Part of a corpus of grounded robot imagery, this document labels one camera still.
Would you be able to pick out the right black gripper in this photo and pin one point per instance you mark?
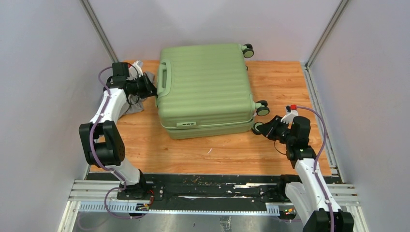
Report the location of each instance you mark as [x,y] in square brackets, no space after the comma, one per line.
[269,129]

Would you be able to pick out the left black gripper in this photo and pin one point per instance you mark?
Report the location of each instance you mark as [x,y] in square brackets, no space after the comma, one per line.
[149,90]

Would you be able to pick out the green suitcase wheel front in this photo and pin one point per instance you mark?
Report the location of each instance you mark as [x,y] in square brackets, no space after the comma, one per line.
[254,128]

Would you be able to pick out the green suitcase wheel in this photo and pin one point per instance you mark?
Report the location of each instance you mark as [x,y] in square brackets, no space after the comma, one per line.
[247,50]
[254,128]

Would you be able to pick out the green suitcase wheel lid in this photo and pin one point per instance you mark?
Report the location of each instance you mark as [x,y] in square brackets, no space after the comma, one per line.
[262,108]

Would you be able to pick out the green suitcase blue lining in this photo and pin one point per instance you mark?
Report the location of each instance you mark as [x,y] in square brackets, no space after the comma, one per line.
[204,90]

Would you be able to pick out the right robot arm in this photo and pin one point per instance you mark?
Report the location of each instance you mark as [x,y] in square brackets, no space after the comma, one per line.
[308,191]

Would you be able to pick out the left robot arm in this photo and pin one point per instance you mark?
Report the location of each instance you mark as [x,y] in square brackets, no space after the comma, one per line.
[101,141]

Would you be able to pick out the crumpled grey-green cloth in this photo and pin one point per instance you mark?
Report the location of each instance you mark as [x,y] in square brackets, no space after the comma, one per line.
[138,107]

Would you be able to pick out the green suitcase wheel rear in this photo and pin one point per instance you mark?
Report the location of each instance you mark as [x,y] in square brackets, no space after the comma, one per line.
[247,50]

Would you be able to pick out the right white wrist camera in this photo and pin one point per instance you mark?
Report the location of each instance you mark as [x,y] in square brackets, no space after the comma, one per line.
[291,113]

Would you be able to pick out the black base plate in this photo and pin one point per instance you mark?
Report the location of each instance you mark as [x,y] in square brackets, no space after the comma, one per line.
[204,192]

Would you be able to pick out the aluminium frame rail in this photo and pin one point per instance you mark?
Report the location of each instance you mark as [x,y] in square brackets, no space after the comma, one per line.
[98,192]

